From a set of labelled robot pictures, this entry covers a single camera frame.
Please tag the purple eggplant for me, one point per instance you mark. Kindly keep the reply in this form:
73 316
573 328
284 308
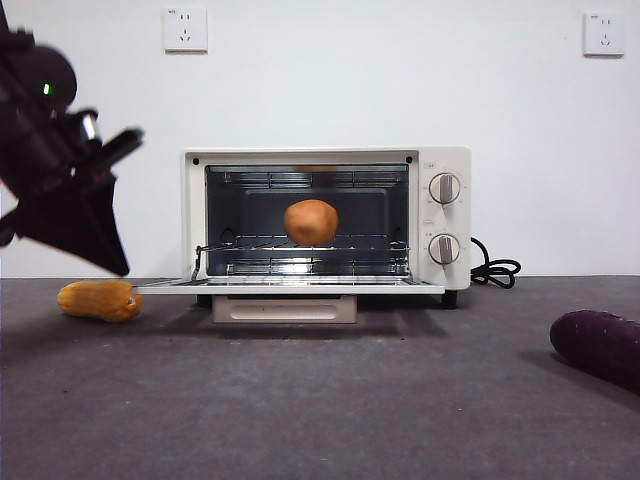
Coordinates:
600 350

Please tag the black oven foot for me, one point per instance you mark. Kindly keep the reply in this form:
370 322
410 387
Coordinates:
204 301
450 300

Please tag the brown potato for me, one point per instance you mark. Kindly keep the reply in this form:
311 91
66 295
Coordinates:
311 222

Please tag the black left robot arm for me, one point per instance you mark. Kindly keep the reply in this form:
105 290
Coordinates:
35 140

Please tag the cream Toshiba toaster oven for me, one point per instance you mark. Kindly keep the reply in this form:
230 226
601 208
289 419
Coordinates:
450 155

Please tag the beige oven knob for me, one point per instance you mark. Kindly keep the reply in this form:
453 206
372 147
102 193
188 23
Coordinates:
444 249
445 188

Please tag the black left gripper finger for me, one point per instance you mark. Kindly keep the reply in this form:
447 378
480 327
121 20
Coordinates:
55 225
102 215

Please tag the white wall socket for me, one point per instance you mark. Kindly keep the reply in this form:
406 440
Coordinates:
603 35
186 30

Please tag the yellow corn cob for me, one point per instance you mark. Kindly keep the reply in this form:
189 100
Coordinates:
97 301

